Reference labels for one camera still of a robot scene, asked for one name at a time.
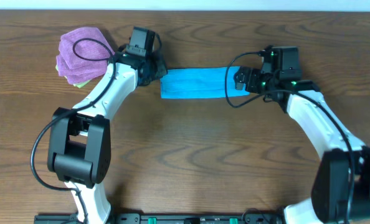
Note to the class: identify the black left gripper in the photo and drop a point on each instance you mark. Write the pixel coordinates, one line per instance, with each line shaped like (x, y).
(157, 72)

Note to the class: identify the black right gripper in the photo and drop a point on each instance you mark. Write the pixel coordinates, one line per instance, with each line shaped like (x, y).
(244, 79)

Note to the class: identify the blue microfiber cloth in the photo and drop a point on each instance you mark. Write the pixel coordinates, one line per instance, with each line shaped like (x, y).
(199, 83)

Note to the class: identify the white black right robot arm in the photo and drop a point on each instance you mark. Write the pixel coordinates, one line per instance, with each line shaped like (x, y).
(341, 190)

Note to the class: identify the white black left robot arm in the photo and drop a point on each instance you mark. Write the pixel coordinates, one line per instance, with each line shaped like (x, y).
(80, 140)

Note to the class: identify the purple folded cloth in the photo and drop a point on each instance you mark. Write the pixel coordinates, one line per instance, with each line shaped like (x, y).
(83, 55)

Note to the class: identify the green folded cloth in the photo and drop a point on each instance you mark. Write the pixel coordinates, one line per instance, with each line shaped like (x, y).
(78, 85)

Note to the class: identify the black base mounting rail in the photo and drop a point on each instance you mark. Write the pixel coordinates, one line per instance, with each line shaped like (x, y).
(251, 218)

